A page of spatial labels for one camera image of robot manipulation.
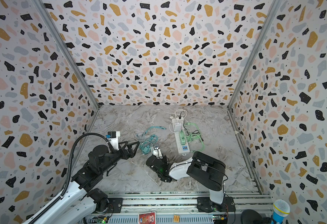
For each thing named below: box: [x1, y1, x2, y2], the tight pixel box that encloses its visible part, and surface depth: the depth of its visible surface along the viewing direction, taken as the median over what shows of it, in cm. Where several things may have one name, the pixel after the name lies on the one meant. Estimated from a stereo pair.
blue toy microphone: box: [272, 199, 291, 224], surface depth 52 cm
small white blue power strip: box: [153, 147, 164, 160], surface depth 79 cm
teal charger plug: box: [142, 144, 150, 153], surface depth 93 cm
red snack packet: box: [137, 210, 157, 224], surface depth 70 cm
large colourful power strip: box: [171, 116, 191, 155], surface depth 98 cm
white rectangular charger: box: [174, 122, 182, 132], surface depth 104 cm
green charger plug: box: [179, 130, 186, 146], surface depth 96 cm
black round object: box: [240, 209, 264, 224], surface depth 73 cm
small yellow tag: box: [173, 215, 180, 223], surface depth 71 cm
